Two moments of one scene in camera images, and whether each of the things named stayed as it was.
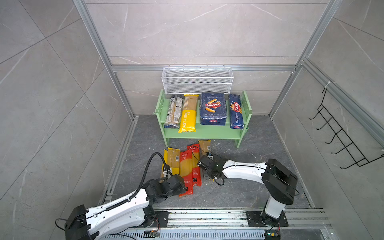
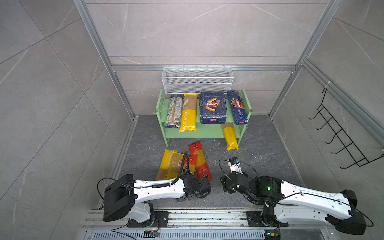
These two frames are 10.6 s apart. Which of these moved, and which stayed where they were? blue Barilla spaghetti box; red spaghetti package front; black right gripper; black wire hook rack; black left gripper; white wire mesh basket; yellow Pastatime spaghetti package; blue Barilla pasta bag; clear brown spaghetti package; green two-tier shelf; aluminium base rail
Moved: black left gripper; black right gripper; blue Barilla spaghetti box; red spaghetti package front
Stayed: clear brown spaghetti package; blue Barilla pasta bag; white wire mesh basket; yellow Pastatime spaghetti package; green two-tier shelf; aluminium base rail; black wire hook rack
